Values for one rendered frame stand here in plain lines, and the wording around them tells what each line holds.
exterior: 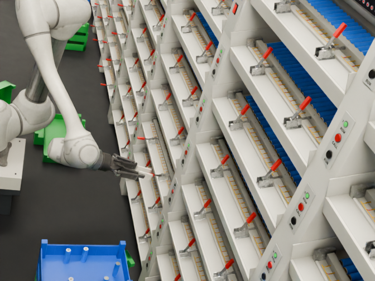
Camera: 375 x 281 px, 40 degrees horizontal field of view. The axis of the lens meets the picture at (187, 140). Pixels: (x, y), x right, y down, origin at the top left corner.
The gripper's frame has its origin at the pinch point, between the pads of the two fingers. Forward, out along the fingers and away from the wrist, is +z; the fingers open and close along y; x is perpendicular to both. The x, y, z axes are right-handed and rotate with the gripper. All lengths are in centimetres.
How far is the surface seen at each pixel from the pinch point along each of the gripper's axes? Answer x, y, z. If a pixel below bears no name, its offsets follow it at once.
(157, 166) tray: -1.0, -8.7, 8.9
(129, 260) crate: -32.3, 19.8, 5.6
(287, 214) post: 60, 87, -7
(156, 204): -17.5, -3.4, 15.7
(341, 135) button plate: 85, 91, -13
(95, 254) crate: -16.4, 35.5, -18.1
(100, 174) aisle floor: -52, -62, 9
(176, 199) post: 9.7, 25.3, 4.7
